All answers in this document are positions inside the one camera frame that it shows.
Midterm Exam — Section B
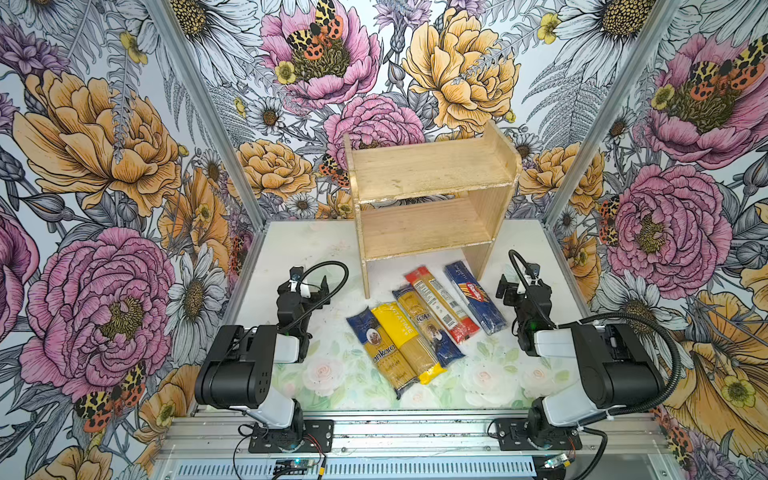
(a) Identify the red clear spaghetti bag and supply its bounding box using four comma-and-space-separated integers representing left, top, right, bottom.
405, 266, 480, 344

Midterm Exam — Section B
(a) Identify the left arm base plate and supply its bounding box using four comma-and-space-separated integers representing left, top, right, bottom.
248, 420, 335, 454

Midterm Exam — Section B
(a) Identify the blue Barilla spaghetti box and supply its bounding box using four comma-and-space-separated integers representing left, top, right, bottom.
443, 261, 508, 335

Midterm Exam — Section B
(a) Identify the blue gold spaghetti bag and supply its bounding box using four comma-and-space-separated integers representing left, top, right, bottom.
392, 285, 465, 368

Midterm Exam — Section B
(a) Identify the yellow spaghetti bag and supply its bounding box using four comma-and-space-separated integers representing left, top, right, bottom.
372, 302, 446, 385

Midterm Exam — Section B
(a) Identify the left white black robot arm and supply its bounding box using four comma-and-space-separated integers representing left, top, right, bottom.
194, 267, 330, 453

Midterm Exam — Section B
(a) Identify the wooden two-tier shelf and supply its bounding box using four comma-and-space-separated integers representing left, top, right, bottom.
343, 121, 522, 292

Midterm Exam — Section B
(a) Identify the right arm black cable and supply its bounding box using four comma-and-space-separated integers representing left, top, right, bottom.
508, 249, 683, 416

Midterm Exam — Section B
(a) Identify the aluminium front rail frame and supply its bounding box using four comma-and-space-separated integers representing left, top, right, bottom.
152, 410, 685, 479

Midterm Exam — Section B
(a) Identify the small green circuit board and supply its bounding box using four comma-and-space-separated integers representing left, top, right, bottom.
272, 458, 319, 477

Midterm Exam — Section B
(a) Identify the dark blue spaghetti bag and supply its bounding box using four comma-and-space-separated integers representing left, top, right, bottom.
346, 308, 417, 399

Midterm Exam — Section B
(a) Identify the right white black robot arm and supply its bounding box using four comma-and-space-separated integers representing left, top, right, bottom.
497, 251, 682, 449

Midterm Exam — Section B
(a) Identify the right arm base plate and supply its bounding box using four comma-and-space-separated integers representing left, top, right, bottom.
487, 417, 582, 451

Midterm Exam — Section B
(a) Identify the right small circuit board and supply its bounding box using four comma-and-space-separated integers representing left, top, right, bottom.
542, 453, 571, 469

